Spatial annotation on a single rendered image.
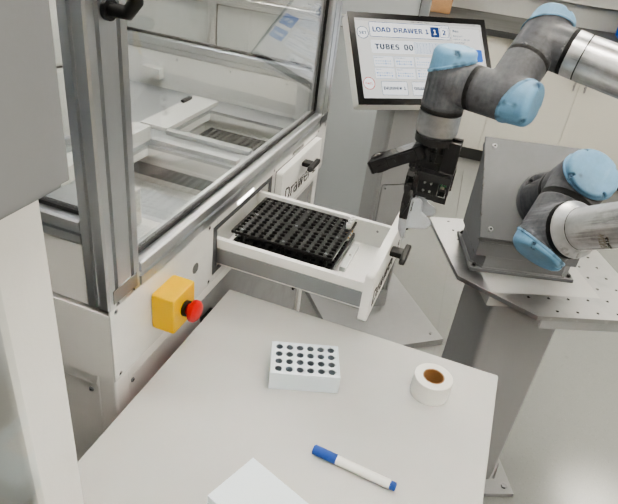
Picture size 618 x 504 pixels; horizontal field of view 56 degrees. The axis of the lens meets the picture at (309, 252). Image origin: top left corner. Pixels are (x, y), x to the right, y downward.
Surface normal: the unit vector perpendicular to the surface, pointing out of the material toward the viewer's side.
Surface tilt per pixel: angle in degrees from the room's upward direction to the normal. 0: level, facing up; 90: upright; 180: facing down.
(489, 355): 90
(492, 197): 45
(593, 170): 39
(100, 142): 90
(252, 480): 0
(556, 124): 90
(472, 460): 0
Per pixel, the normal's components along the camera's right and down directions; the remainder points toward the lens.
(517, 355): 0.06, 0.54
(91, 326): -0.34, 0.47
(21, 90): 0.93, 0.28
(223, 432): 0.11, -0.84
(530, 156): 0.04, -0.22
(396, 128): 0.31, 0.54
